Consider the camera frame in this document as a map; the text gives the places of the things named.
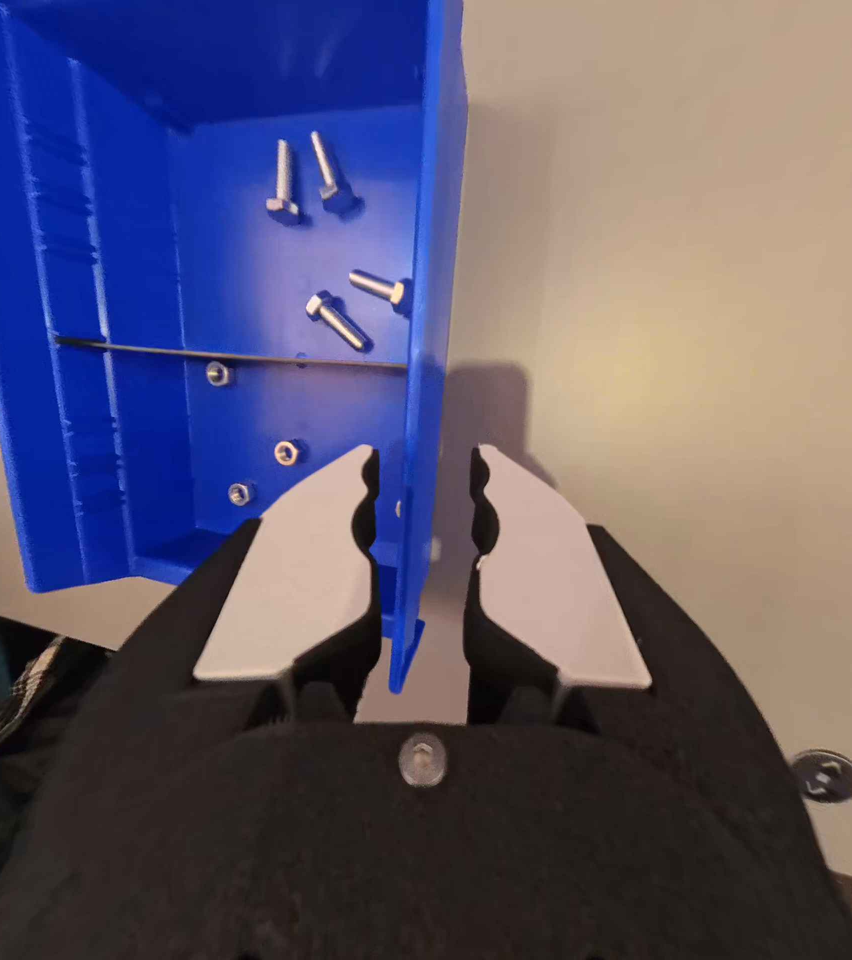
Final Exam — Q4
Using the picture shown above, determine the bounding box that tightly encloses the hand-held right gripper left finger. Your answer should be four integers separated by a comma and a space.
192, 442, 384, 717

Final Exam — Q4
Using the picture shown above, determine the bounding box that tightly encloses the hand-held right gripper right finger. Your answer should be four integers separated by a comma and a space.
463, 442, 655, 723

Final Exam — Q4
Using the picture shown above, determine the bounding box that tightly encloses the blue divided parts bin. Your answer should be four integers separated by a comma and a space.
0, 0, 470, 696

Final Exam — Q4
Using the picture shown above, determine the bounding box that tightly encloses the person's plaid shirt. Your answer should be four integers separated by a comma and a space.
0, 630, 108, 796

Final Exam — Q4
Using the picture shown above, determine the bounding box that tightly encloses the steel hex bolt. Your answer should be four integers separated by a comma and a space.
309, 130, 345, 204
265, 138, 303, 226
303, 291, 369, 354
348, 268, 408, 306

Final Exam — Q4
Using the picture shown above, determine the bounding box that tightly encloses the round metal table fitting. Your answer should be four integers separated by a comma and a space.
789, 748, 852, 805

